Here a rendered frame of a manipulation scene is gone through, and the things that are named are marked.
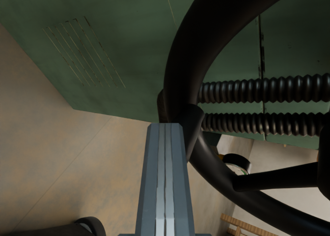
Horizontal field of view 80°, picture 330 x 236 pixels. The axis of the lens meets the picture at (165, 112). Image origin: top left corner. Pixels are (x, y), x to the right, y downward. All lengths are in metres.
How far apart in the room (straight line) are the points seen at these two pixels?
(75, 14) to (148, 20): 0.18
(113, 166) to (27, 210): 0.39
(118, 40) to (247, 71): 0.25
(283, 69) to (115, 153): 0.89
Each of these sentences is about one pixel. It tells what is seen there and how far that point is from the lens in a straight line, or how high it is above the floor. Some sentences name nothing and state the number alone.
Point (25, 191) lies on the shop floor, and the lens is 0.90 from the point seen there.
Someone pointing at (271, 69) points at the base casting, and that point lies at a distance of 0.34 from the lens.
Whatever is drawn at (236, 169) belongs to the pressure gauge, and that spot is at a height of 0.67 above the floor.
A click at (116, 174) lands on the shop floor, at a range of 1.12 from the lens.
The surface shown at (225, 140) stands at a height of 0.62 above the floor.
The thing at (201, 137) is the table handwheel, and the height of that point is 0.69.
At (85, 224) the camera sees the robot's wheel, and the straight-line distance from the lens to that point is 0.98.
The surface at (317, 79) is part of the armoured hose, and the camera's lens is 0.20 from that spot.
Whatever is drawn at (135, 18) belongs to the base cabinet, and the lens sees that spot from 0.38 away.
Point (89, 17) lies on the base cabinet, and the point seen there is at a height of 0.40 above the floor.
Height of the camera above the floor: 0.77
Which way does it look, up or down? 35 degrees down
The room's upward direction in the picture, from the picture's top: 97 degrees clockwise
